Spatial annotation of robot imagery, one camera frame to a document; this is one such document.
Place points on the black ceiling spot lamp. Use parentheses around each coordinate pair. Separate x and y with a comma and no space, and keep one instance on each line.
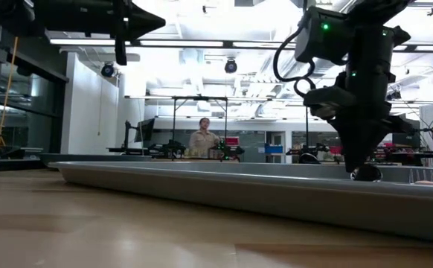
(107,70)
(231,66)

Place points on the black computer monitor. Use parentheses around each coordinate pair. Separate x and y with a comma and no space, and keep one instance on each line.
(146,130)
(410,140)

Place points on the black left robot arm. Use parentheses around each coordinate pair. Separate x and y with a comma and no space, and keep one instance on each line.
(4,15)

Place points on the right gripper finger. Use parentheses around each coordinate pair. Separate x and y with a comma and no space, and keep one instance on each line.
(372,143)
(352,143)

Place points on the red box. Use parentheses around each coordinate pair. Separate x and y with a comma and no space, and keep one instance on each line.
(233,141)

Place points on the grey plastic tray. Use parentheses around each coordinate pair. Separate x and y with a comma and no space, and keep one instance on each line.
(239,193)

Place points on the person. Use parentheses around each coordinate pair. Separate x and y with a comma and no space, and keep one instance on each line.
(202,141)

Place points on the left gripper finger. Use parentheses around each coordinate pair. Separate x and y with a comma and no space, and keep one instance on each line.
(142,30)
(142,15)

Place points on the black background robot arm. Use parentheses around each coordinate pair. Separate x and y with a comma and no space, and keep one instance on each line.
(231,152)
(172,149)

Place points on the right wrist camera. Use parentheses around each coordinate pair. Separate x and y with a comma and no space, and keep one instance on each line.
(330,102)

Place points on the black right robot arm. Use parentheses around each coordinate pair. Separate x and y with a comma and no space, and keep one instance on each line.
(372,56)

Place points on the black dome-shaped object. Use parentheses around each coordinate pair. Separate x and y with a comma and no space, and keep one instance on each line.
(309,159)

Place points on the black background station frame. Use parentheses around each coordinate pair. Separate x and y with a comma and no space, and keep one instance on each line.
(201,98)

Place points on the blue storage bin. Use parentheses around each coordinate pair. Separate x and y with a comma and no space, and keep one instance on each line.
(273,149)

